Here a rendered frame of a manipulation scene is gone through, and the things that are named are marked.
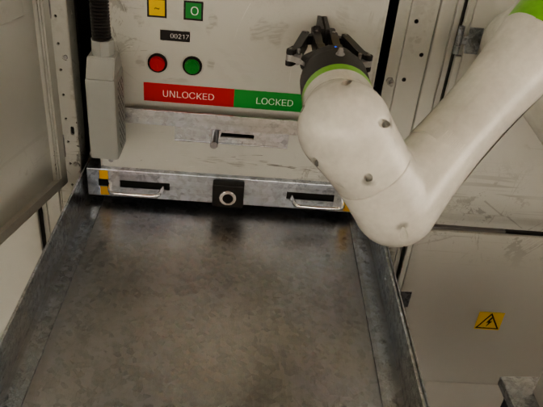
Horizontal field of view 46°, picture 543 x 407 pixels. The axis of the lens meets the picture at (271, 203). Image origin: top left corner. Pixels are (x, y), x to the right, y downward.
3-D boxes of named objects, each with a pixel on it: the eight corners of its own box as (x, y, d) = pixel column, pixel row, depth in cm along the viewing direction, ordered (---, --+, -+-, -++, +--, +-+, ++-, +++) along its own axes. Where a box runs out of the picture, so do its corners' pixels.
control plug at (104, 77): (119, 161, 108) (114, 62, 98) (90, 159, 108) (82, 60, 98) (128, 140, 114) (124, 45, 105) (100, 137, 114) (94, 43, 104)
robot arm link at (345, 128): (369, 86, 66) (279, 138, 69) (423, 172, 72) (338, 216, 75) (353, 39, 77) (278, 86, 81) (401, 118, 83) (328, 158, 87)
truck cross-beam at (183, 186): (364, 213, 126) (368, 187, 123) (88, 194, 123) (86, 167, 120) (360, 199, 130) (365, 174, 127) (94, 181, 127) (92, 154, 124)
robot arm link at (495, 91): (485, 15, 90) (553, 9, 81) (516, 81, 96) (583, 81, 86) (317, 194, 81) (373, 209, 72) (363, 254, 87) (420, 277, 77)
